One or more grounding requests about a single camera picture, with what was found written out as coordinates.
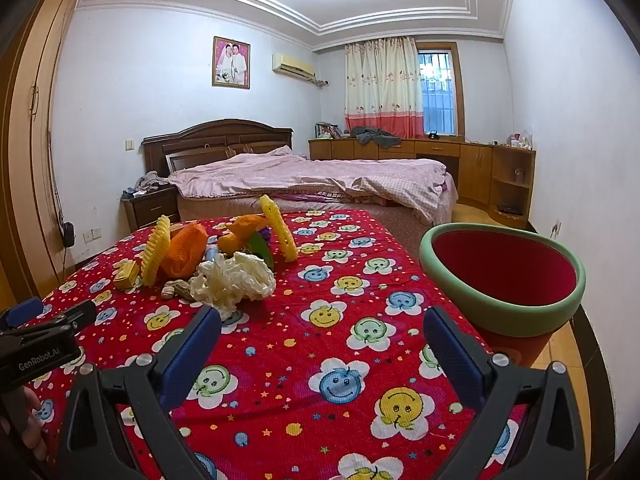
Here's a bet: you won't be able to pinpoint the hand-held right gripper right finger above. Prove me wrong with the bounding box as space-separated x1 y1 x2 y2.
422 305 587 480

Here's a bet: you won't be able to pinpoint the white plastic wrapper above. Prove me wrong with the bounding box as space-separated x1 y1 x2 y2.
189 252 277 321

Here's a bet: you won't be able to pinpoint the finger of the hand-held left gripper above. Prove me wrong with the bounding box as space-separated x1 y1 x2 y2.
20 300 98 336
0 296 45 332

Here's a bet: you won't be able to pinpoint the green paper carton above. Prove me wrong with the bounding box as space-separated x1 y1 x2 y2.
247 232 276 268

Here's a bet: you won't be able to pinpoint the person's left hand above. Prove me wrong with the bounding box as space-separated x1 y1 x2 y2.
19 389 49 463

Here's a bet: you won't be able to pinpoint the grey clothes pile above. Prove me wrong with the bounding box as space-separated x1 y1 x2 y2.
350 126 401 148

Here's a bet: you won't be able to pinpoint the window with wooden frame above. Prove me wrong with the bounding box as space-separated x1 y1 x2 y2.
416 42 466 137

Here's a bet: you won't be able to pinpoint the yellow foam fruit net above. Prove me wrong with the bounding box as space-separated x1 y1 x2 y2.
140 215 173 288
259 194 298 263

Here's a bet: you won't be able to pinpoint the wall air conditioner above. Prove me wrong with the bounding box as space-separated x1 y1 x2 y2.
271 53 317 82

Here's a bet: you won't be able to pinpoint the dark wooden bed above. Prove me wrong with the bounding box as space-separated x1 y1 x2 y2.
141 119 458 226

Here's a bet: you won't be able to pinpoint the cream and red curtain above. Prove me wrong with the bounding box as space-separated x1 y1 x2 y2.
344 37 425 132

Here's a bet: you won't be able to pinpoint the orange foam fruit net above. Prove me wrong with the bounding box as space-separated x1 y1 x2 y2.
165 222 208 278

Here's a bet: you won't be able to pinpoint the pile of light clothes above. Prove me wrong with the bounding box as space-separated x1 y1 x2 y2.
122 171 171 197

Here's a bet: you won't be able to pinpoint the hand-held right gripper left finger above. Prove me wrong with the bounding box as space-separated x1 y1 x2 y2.
56 305 223 480

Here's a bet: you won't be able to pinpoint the pink duvet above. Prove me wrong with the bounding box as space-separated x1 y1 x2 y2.
167 145 448 211

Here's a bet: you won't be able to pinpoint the small cardboard box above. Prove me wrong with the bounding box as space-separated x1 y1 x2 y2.
112 260 141 290

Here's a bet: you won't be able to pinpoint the long wooden cabinet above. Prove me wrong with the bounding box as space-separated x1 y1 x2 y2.
308 135 537 231

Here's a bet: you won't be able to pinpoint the dark wooden nightstand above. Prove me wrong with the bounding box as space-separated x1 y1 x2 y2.
121 185 180 231

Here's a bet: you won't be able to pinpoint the white and pink toiletries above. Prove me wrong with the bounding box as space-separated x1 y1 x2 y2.
507 127 535 151

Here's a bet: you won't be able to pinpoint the red floral printed blanket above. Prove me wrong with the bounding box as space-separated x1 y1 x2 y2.
20 207 531 480

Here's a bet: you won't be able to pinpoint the framed wall photo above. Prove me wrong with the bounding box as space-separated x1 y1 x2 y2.
212 36 251 90

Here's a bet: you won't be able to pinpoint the red bin with green rim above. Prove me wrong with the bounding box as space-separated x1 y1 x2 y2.
419 222 587 368

